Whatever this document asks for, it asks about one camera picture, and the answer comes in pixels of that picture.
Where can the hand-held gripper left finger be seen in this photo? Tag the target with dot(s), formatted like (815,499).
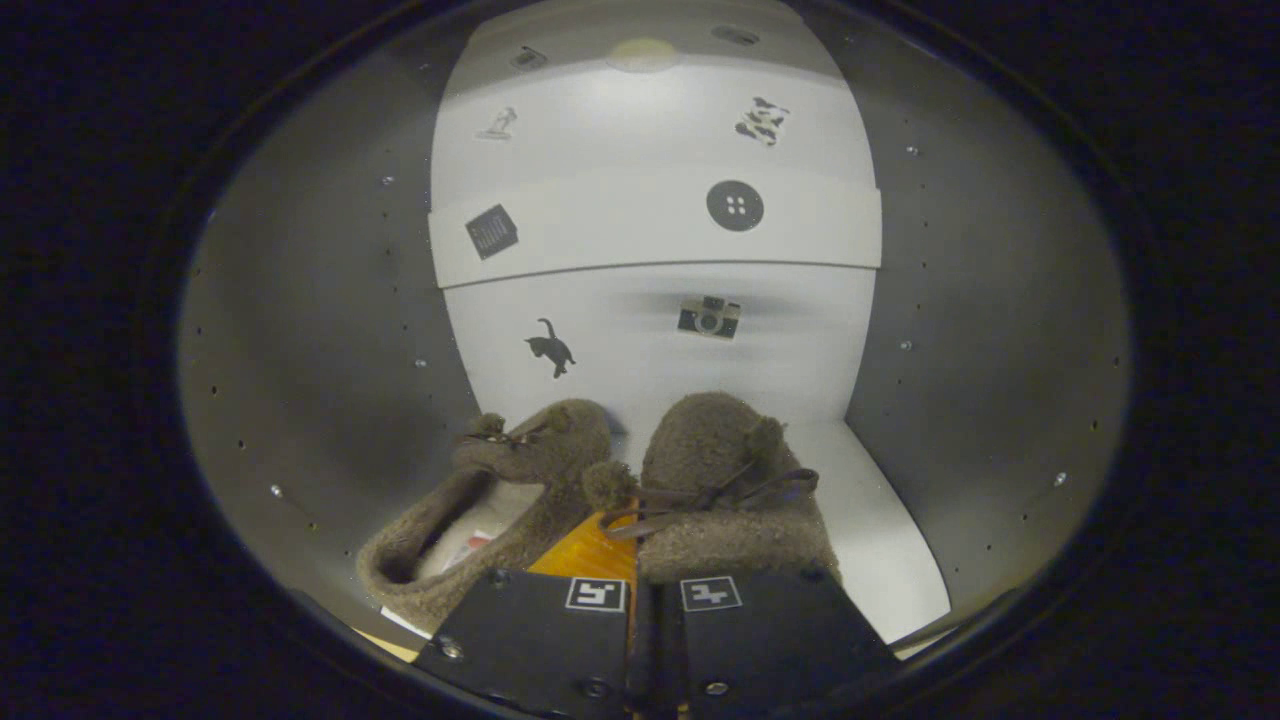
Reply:
(540,640)

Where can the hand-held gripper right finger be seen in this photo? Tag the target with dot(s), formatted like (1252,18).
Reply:
(760,640)

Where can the brown fuzzy shoe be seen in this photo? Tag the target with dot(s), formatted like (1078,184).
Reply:
(720,450)
(540,450)

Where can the grey shoe cabinet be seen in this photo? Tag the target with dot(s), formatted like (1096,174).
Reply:
(300,300)

